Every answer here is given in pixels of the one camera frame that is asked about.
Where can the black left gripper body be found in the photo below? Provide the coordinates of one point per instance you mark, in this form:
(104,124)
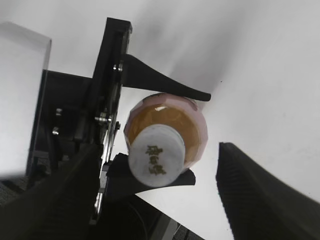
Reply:
(79,111)

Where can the white bottle cap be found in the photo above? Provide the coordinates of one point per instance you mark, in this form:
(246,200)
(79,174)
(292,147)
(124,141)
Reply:
(156,156)

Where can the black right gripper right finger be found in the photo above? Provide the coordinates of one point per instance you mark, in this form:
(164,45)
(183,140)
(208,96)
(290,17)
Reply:
(258,205)

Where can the pink label tea bottle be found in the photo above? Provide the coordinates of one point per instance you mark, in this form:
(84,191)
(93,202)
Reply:
(179,113)

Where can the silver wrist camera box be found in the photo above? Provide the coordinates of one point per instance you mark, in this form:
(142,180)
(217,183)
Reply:
(24,60)

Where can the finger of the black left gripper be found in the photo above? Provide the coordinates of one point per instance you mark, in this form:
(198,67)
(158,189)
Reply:
(122,184)
(138,75)

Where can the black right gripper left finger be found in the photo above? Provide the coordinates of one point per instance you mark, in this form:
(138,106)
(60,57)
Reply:
(60,207)

